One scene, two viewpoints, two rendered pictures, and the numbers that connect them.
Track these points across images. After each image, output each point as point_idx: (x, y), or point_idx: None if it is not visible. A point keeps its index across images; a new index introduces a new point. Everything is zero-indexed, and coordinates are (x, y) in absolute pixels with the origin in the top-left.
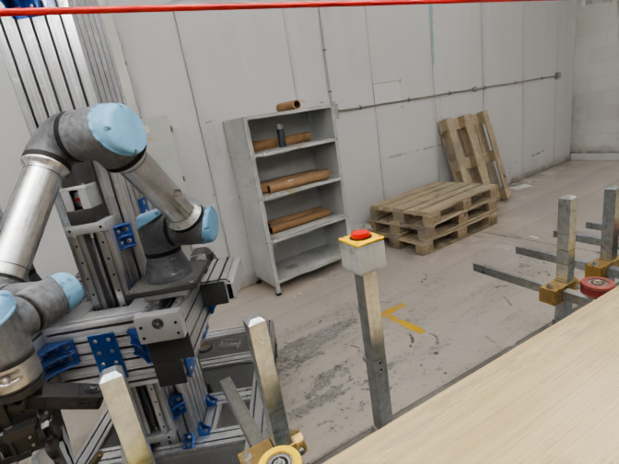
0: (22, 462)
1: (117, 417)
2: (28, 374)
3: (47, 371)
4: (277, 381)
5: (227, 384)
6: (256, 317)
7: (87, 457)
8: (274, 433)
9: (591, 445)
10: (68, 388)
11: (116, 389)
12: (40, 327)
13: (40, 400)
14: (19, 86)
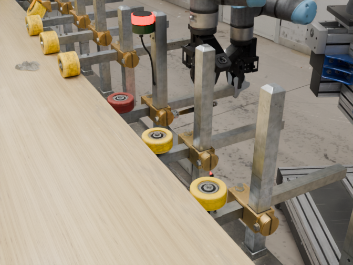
0: (352, 148)
1: (196, 75)
2: (199, 22)
3: (330, 73)
4: (263, 154)
5: (334, 168)
6: (271, 86)
7: (349, 171)
8: (250, 190)
9: None
10: (216, 49)
11: (199, 58)
12: (221, 1)
13: (200, 43)
14: None
